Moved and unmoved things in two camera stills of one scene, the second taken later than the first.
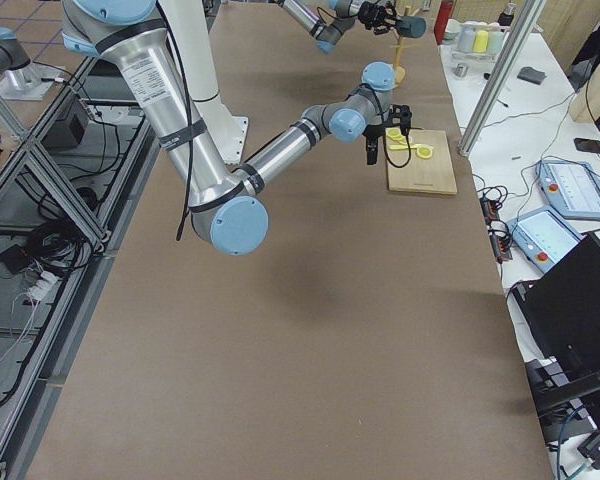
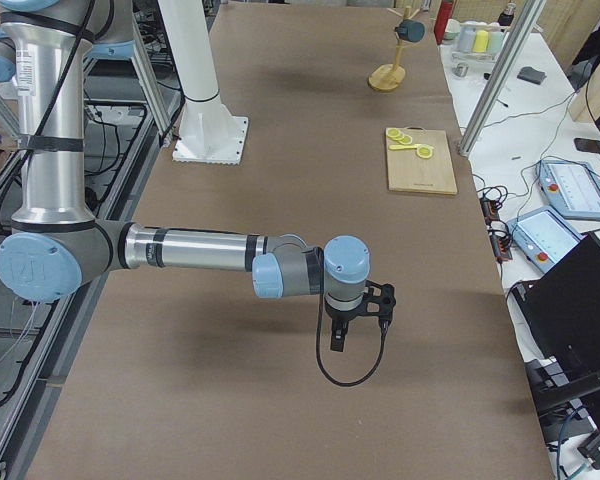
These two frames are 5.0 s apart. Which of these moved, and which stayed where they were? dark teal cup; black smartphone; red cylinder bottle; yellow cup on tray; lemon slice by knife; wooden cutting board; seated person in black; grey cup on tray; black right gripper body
Moved: black right gripper body; dark teal cup
Stayed: yellow cup on tray; black smartphone; wooden cutting board; red cylinder bottle; seated person in black; grey cup on tray; lemon slice by knife
